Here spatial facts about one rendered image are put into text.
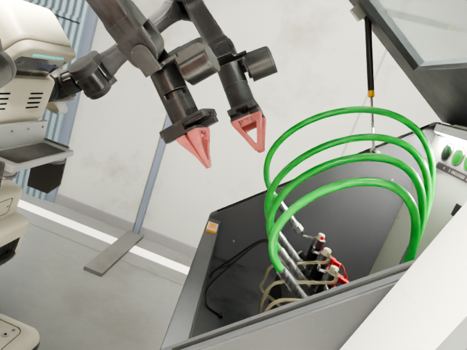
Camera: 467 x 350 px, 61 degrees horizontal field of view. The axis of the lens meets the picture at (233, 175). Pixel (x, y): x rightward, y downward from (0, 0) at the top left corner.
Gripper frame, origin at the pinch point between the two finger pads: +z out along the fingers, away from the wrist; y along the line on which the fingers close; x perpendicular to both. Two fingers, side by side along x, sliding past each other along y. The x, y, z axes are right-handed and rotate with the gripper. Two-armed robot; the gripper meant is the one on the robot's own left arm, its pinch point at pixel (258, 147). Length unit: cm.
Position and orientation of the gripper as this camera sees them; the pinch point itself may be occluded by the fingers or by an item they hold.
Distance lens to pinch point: 86.8
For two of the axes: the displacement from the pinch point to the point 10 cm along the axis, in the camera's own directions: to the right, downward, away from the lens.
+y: 2.2, 0.5, 9.8
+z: 3.4, 9.3, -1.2
